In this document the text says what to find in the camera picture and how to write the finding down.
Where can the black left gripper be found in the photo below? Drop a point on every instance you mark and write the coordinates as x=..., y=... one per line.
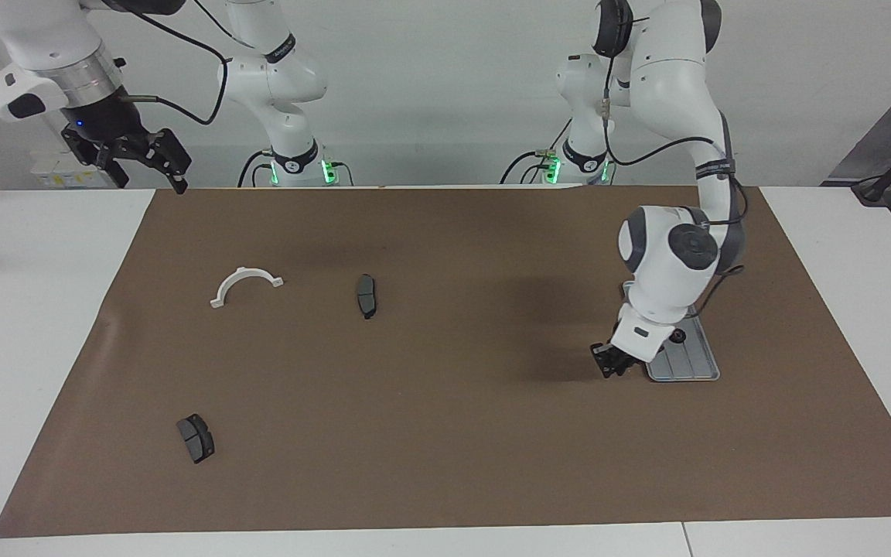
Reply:
x=625, y=357

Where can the brown table mat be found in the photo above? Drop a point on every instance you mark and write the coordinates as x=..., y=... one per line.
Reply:
x=445, y=433

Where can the long grey brake pad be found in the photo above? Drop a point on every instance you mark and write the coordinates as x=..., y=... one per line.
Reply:
x=366, y=296

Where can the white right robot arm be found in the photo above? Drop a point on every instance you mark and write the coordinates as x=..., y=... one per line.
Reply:
x=43, y=39

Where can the silver metal tray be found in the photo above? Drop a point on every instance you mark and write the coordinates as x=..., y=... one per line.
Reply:
x=697, y=360

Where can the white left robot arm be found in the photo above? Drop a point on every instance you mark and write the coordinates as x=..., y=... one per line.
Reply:
x=662, y=263

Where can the short grey brake pad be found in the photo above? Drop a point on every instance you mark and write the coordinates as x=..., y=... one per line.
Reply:
x=196, y=439

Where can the white curved plastic bracket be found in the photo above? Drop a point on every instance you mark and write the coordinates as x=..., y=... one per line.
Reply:
x=247, y=271

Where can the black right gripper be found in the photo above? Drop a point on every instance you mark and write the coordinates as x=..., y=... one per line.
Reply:
x=105, y=120

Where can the white box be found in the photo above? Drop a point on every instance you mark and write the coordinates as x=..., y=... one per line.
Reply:
x=55, y=176

